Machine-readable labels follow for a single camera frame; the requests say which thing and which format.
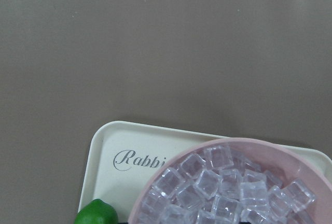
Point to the green lime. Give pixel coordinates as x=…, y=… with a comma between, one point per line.
x=97, y=211

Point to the cream rabbit tray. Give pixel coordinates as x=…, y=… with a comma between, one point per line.
x=124, y=156

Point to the pile of clear ice cubes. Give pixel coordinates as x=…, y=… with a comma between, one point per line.
x=218, y=184

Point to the pink bowl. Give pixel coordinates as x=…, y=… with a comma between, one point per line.
x=166, y=167

